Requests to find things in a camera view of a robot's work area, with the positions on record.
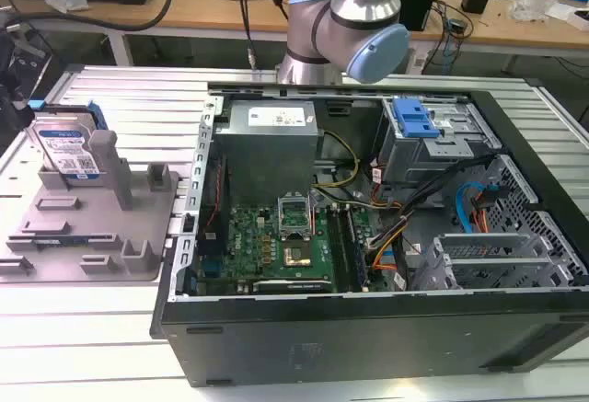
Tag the grey perforated disk bay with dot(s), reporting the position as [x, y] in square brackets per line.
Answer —
[511, 236]

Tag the hard disk in blue carrier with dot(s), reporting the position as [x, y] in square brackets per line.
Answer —
[64, 144]

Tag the CPU socket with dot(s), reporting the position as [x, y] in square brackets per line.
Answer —
[300, 256]

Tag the grey metal drive cage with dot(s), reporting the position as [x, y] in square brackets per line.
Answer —
[437, 144]

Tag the wooden desk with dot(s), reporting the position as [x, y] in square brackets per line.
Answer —
[207, 6]

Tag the black RAM slot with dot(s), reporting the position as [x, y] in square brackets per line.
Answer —
[356, 250]
[338, 250]

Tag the grey power supply unit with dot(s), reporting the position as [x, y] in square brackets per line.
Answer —
[267, 144]

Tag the crumpled clear plastic wrap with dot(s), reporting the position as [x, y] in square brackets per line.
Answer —
[529, 4]

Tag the blue drive bay latch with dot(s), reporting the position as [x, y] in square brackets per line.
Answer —
[412, 118]

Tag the green motherboard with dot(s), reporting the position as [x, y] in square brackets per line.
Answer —
[280, 245]

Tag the black equipment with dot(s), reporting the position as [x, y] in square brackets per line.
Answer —
[18, 75]

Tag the black open PC case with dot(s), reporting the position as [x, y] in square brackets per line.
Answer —
[368, 328]

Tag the grey parts rack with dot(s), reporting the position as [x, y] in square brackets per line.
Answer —
[87, 218]

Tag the white crumpled paper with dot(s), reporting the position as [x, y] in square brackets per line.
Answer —
[66, 2]

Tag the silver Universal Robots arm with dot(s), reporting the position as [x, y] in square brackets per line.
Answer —
[363, 11]

